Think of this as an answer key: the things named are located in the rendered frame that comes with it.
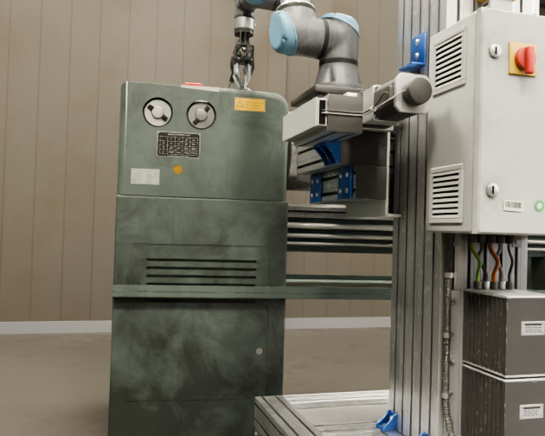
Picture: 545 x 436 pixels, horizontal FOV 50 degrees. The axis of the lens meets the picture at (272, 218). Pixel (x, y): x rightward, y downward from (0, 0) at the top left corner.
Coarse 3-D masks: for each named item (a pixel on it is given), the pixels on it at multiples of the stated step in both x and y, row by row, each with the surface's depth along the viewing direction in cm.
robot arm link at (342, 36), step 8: (328, 16) 170; (336, 16) 169; (344, 16) 169; (328, 24) 168; (336, 24) 169; (344, 24) 169; (352, 24) 170; (328, 32) 167; (336, 32) 168; (344, 32) 169; (352, 32) 170; (328, 40) 167; (336, 40) 168; (344, 40) 169; (352, 40) 170; (328, 48) 169; (336, 48) 169; (344, 48) 169; (352, 48) 170; (320, 56) 171; (328, 56) 170; (336, 56) 169; (344, 56) 169; (352, 56) 170
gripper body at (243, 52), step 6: (234, 30) 219; (240, 30) 215; (246, 30) 215; (252, 30) 218; (240, 36) 215; (246, 36) 217; (252, 36) 222; (240, 42) 215; (246, 42) 217; (234, 48) 216; (240, 48) 216; (246, 48) 217; (252, 48) 217; (234, 54) 216; (240, 54) 215; (246, 54) 217; (252, 54) 217; (234, 60) 220; (240, 60) 219; (246, 60) 219; (252, 60) 217
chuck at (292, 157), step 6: (294, 150) 221; (288, 156) 226; (294, 156) 221; (288, 162) 225; (294, 162) 222; (288, 168) 225; (294, 168) 223; (288, 174) 225; (294, 174) 225; (288, 180) 227; (294, 180) 227; (288, 186) 230
